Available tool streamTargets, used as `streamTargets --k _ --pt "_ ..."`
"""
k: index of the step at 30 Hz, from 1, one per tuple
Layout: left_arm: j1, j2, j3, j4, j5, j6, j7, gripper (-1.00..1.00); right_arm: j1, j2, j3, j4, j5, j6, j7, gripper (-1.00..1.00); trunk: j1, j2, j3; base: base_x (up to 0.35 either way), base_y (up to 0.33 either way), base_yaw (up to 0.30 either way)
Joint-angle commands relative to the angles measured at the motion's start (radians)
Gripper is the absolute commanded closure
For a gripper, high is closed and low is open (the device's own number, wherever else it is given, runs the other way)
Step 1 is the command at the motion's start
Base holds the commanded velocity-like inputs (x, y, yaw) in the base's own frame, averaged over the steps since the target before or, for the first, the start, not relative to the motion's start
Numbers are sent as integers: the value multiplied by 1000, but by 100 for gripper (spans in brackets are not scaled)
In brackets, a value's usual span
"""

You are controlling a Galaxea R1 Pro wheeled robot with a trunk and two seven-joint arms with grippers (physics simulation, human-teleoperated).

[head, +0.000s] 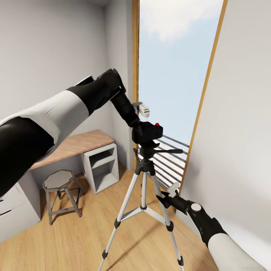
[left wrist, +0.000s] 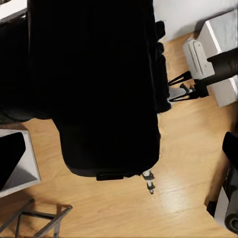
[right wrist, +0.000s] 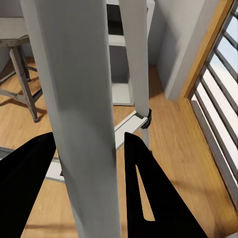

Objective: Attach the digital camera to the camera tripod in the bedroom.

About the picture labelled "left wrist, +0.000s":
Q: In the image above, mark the desk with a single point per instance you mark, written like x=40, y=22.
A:
x=26, y=172

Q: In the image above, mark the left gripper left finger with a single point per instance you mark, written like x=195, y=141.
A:
x=12, y=147

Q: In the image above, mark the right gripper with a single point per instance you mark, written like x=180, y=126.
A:
x=223, y=70

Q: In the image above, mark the taboret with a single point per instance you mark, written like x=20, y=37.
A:
x=55, y=220

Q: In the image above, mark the digital camera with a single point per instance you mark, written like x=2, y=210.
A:
x=87, y=65

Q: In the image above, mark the nightstand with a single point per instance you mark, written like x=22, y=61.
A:
x=219, y=35

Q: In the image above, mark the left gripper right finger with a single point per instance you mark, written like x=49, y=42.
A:
x=230, y=147

